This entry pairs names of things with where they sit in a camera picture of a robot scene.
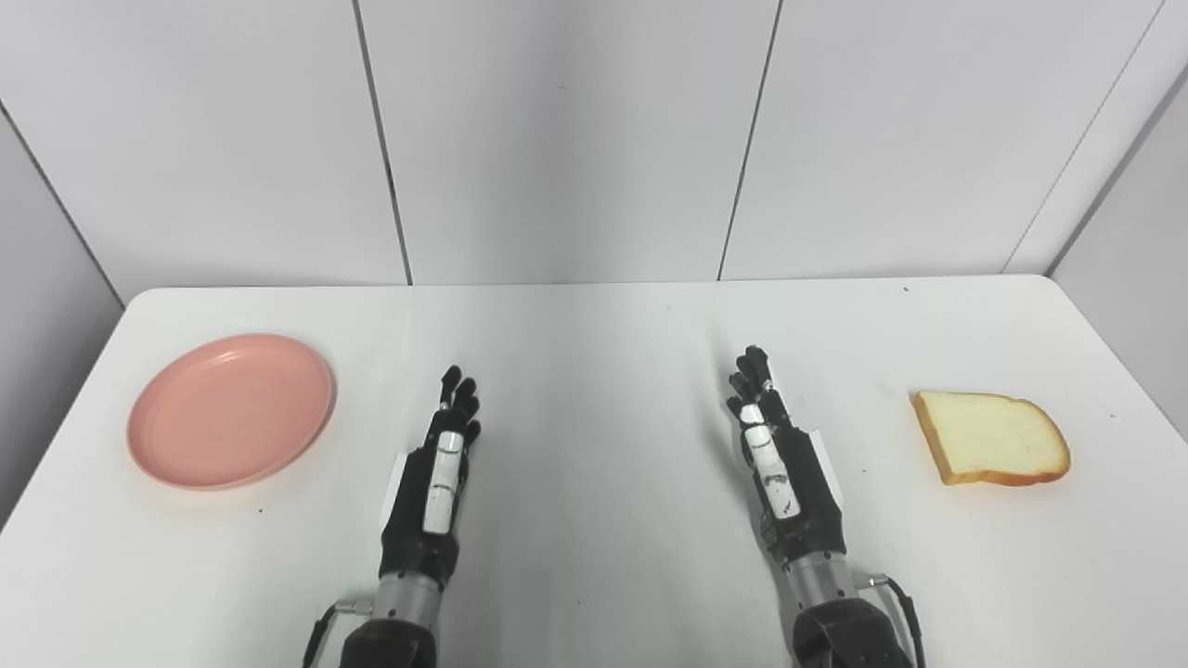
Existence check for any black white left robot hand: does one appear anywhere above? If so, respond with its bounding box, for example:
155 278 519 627
379 365 484 590

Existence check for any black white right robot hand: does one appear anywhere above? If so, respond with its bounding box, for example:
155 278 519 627
726 345 850 569

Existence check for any slice of white bread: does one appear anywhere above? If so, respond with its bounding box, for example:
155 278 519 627
910 390 1072 486

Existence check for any pink round plate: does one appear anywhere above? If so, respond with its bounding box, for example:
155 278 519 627
127 334 337 491

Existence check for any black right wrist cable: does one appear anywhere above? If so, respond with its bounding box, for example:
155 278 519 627
854 573 927 668

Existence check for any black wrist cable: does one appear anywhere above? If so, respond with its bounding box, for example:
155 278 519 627
854 573 927 668
303 601 374 668

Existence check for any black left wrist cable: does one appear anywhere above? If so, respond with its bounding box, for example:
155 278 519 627
303 601 374 668

